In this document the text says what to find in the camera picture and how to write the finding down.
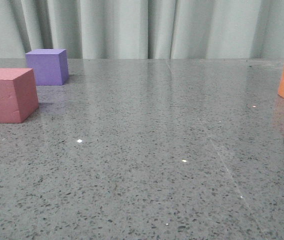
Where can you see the pale green curtain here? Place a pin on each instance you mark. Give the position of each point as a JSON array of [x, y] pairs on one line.
[[144, 29]]

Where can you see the purple foam cube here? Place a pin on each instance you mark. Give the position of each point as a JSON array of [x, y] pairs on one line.
[[50, 66]]

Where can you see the red foam cube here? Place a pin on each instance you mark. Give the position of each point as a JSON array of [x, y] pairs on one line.
[[18, 94]]

